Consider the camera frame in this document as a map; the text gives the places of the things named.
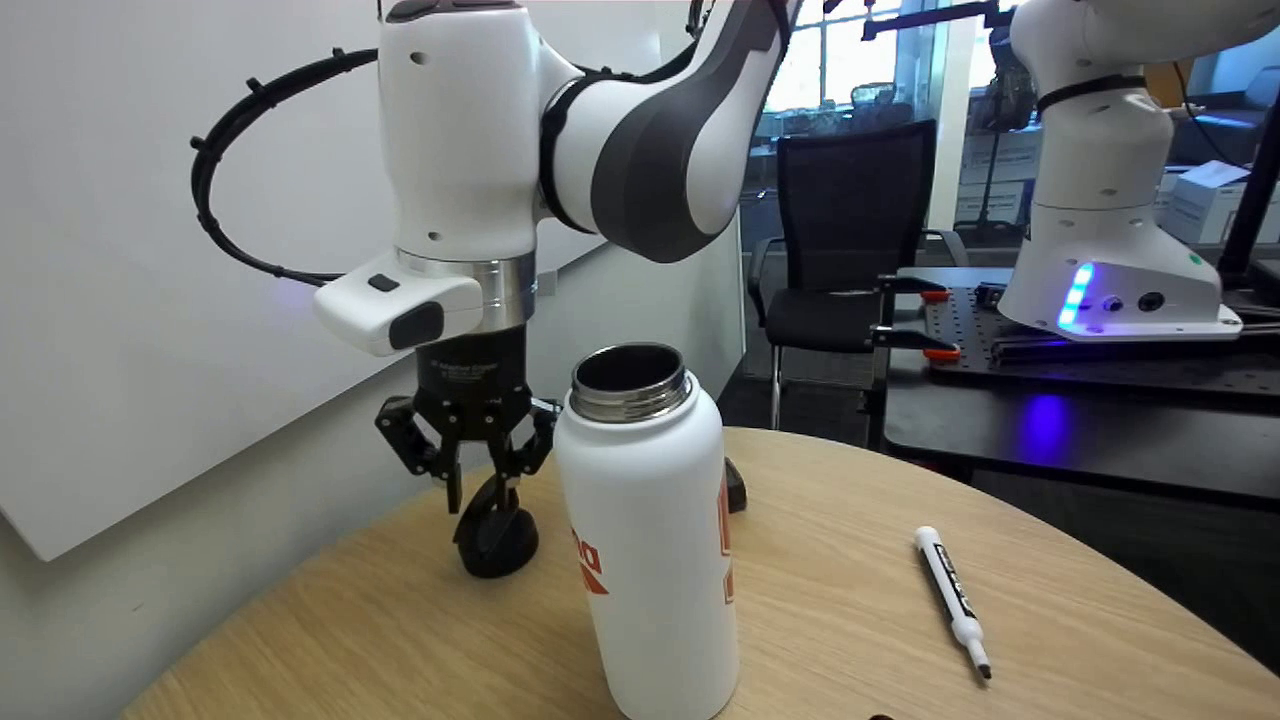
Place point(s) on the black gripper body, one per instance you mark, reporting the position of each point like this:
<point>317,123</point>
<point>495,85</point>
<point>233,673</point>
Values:
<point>472,378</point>

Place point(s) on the round wooden table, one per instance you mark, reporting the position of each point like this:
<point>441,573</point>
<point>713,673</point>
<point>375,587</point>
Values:
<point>824,544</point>

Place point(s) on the white water bottle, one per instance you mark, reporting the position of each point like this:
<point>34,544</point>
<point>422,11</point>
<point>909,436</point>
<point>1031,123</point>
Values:
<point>654,563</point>

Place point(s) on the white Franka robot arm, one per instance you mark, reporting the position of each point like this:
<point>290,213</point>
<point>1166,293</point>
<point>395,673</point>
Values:
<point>461,135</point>

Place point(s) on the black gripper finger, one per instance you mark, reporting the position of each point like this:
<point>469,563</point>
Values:
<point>521,446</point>
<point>426,446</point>

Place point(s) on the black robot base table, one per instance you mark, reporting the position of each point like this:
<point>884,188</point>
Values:
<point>1135,386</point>

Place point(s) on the white cardboard box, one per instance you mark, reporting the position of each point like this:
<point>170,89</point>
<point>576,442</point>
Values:
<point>1201,204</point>

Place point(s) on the black bottle lid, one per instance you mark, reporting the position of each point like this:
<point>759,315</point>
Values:
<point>497,544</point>

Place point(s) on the black office chair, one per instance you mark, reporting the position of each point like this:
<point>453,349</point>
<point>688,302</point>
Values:
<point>855,202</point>

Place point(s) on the whiteboard marker pen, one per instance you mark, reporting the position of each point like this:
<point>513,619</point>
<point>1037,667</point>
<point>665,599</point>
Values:
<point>951,593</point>

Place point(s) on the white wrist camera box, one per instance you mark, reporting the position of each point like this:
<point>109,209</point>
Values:
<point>400,306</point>

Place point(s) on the orange black clamp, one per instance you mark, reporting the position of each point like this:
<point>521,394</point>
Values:
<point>913,286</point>

